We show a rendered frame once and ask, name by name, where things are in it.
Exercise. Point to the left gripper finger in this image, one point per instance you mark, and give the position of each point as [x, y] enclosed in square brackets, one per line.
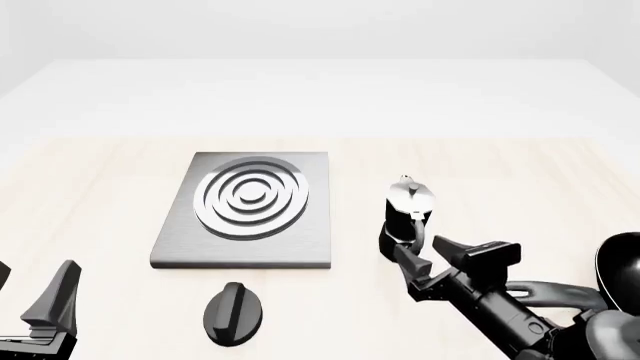
[4, 275]
[55, 300]

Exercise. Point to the round black stove knob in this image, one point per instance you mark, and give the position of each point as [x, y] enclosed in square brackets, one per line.
[232, 318]

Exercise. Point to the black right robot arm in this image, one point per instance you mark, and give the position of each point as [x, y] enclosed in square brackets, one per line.
[505, 318]

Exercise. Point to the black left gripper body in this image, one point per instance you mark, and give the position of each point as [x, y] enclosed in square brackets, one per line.
[35, 348]

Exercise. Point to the grey stove plate with rings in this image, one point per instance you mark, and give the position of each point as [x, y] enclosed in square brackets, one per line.
[185, 240]

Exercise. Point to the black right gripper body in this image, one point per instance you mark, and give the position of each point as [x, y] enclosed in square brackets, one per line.
[445, 285]

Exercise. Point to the black and silver moka pot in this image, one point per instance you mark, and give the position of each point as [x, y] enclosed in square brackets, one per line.
[400, 215]

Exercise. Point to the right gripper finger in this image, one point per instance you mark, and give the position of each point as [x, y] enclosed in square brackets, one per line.
[450, 250]
[415, 266]

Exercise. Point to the black frying pan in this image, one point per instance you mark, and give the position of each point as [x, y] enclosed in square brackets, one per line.
[621, 262]

